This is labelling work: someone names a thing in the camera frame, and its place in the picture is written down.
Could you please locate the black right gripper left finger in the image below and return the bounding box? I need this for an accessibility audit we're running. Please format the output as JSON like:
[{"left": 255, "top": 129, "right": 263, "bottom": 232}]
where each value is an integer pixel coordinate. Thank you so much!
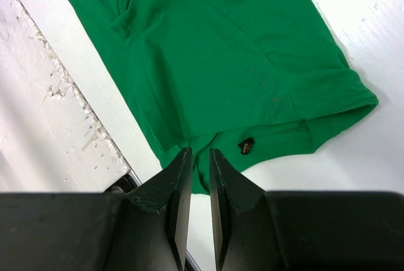
[{"left": 1, "top": 148, "right": 192, "bottom": 270}]

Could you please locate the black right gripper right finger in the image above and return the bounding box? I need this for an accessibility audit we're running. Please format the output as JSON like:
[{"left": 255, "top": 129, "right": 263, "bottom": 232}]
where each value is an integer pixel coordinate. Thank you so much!
[{"left": 210, "top": 149, "right": 403, "bottom": 270}]

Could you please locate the green t shirt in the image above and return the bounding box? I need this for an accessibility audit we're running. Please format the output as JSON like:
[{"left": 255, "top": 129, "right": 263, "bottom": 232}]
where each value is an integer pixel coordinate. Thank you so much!
[{"left": 68, "top": 0, "right": 378, "bottom": 195}]

